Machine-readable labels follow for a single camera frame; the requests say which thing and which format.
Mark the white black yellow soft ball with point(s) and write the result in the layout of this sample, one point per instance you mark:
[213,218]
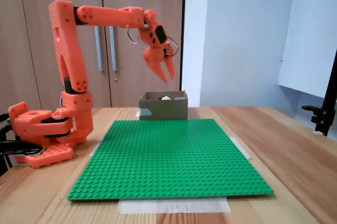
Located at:
[165,98]

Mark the brown cardboard box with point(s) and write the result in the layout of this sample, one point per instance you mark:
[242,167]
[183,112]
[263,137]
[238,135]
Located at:
[168,109]

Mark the narrow translucent tape strip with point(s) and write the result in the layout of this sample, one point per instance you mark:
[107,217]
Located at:
[241,147]
[96,147]

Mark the green studded baseplate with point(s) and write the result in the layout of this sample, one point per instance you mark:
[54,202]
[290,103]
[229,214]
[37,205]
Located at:
[171,168]

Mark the wide translucent tape strip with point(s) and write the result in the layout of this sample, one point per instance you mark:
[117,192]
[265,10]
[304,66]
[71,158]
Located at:
[173,206]

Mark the white wall panel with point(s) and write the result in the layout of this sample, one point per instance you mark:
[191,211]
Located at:
[310,50]

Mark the black camera stand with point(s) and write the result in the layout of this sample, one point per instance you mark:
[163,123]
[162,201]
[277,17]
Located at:
[321,118]

